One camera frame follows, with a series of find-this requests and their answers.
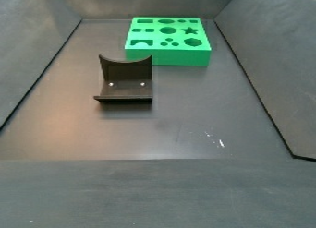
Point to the black curved holder stand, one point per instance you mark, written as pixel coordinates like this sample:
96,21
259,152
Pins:
126,80

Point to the green shape sorter block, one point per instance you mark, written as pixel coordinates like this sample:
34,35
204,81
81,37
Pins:
175,41

